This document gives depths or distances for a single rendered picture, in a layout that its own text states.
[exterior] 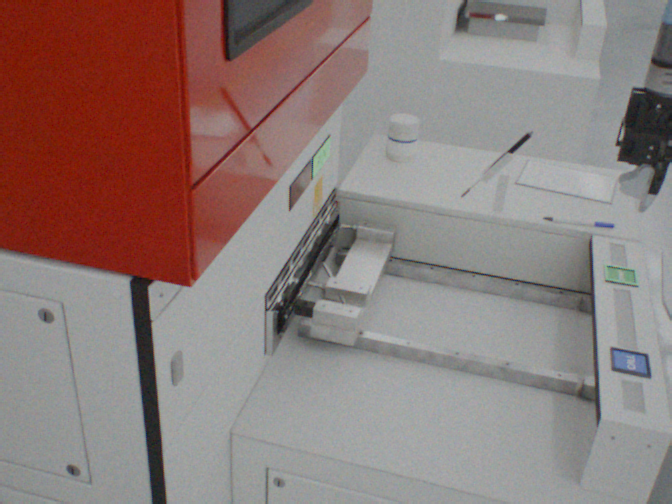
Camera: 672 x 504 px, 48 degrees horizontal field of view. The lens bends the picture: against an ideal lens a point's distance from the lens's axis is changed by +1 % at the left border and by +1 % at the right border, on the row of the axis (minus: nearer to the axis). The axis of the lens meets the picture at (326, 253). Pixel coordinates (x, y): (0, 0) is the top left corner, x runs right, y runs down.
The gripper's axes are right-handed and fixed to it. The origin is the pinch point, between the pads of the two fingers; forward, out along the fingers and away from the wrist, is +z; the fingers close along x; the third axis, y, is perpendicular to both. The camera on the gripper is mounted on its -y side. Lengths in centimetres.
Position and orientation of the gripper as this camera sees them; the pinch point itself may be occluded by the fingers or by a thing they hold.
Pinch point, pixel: (647, 206)
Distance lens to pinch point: 139.5
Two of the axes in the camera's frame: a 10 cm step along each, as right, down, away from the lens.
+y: -9.6, -1.8, 2.1
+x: -2.7, 4.8, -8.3
